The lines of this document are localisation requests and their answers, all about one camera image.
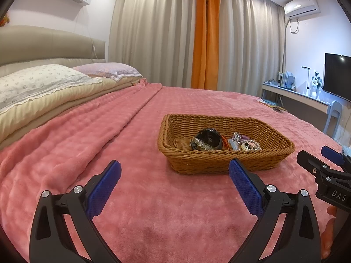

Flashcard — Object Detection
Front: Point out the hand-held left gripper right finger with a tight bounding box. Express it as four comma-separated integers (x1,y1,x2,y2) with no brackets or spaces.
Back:
228,158,322,263

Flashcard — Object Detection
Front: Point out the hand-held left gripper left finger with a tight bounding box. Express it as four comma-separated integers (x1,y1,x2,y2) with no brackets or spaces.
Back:
29,159,122,263

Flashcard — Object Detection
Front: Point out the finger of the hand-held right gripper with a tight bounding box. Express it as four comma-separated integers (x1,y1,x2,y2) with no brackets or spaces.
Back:
321,146,351,170
297,150,331,176

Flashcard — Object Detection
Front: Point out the brown wicker basket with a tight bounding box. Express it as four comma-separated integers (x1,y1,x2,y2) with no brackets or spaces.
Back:
157,114,296,175

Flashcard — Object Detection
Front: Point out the person's right hand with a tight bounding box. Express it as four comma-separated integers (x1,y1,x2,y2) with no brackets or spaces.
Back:
321,205,338,256

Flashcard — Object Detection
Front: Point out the light blue chair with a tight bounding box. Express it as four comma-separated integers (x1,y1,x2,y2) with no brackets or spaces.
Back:
324,100,343,140

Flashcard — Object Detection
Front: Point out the white desk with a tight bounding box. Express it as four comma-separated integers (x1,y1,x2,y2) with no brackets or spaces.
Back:
261,81,333,114

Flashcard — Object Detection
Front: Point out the pink fleece blanket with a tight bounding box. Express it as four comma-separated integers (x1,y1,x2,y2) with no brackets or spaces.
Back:
0,79,351,263

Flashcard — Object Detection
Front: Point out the vase with white flowers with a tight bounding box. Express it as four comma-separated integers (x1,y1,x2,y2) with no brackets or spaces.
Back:
311,70,324,98

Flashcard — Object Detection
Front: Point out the black television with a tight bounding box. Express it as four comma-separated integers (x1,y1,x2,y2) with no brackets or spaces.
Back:
323,53,351,102

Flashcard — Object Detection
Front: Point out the white desk lamp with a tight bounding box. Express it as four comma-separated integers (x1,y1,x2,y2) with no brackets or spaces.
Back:
302,66,312,95

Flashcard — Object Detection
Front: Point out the desk organiser with papers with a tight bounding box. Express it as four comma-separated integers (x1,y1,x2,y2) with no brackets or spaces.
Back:
277,71,297,89

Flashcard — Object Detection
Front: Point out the beige quilt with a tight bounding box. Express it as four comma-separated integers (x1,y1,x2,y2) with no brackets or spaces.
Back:
0,77,143,150

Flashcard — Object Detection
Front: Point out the purple pillow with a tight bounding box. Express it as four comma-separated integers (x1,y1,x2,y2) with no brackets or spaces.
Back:
72,62,143,83

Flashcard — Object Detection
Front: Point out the white floral pillow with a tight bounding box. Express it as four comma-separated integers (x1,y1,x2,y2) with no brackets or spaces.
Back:
0,64,102,110

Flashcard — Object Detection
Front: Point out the grey curtain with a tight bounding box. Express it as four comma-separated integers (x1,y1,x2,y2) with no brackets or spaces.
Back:
108,0,198,88
217,0,287,98

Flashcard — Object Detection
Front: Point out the orange curtain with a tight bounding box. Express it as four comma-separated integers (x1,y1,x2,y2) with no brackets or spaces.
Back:
190,0,221,90

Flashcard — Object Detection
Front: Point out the white air conditioner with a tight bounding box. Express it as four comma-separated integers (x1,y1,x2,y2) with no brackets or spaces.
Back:
284,0,321,17

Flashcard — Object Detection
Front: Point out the beige padded headboard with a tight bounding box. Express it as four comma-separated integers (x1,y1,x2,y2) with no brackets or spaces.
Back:
0,25,106,67

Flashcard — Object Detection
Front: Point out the white and pink bead bracelet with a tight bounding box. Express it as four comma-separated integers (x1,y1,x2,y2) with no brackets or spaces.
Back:
237,140,261,152

